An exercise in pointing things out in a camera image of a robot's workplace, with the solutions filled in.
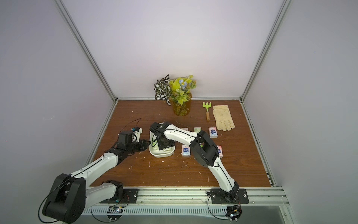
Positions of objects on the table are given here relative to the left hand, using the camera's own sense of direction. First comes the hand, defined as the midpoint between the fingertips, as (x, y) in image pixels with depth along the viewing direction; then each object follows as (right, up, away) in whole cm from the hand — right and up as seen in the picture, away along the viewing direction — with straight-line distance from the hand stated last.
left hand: (150, 141), depth 87 cm
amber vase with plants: (+17, +32, +5) cm, 37 cm away
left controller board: (-15, -34, -15) cm, 41 cm away
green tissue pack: (+31, +6, +10) cm, 34 cm away
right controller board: (+47, -33, -17) cm, 60 cm away
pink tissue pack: (+23, -6, +1) cm, 24 cm away
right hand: (+9, -2, +4) cm, 10 cm away
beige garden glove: (+53, +14, +20) cm, 58 cm away
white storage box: (+2, -6, +1) cm, 6 cm away
